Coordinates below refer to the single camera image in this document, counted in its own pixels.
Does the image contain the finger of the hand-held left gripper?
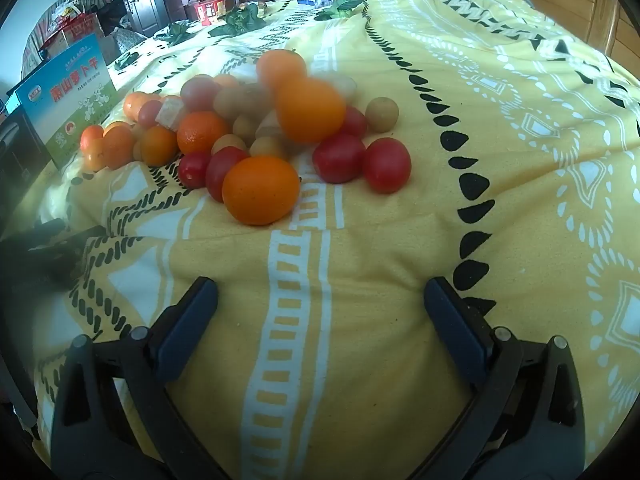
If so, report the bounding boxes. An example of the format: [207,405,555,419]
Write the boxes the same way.
[0,224,108,291]

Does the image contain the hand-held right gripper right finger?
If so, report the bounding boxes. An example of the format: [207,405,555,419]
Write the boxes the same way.
[424,276,586,480]

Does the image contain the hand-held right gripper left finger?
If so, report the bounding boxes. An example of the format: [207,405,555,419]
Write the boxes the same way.
[50,276,231,480]

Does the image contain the pile of orange kumquats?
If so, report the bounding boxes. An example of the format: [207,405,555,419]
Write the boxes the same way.
[80,49,347,226]

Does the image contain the blue printed carton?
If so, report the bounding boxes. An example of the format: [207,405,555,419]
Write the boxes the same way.
[14,32,118,170]

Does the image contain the pale cut chunk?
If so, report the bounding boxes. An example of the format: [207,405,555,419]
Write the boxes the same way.
[155,97,186,128]

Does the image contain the cardboard box with red print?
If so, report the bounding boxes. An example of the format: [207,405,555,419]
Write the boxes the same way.
[39,12,106,58]

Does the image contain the patterned plastic bag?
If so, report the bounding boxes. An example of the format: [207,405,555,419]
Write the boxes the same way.
[107,27,148,58]

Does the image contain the round cloth-covered folded table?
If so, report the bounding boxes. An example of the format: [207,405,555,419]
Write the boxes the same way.
[22,0,116,81]

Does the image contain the bundle of plastic bags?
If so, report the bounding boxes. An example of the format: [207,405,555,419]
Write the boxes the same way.
[47,2,83,21]

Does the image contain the red instant noodle cup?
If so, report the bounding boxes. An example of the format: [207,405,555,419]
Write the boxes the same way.
[192,0,228,23]

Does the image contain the wooden headboard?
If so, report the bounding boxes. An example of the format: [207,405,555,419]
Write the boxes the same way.
[495,0,640,81]

